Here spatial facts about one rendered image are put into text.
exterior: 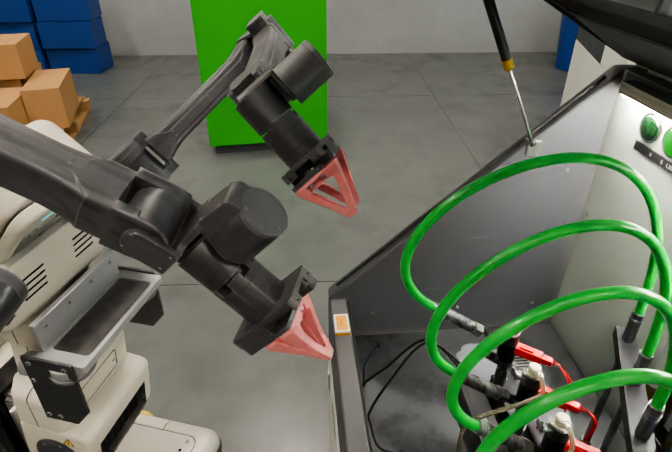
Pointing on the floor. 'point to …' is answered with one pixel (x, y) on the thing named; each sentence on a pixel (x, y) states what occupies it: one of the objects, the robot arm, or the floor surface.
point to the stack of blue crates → (54, 20)
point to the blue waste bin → (566, 43)
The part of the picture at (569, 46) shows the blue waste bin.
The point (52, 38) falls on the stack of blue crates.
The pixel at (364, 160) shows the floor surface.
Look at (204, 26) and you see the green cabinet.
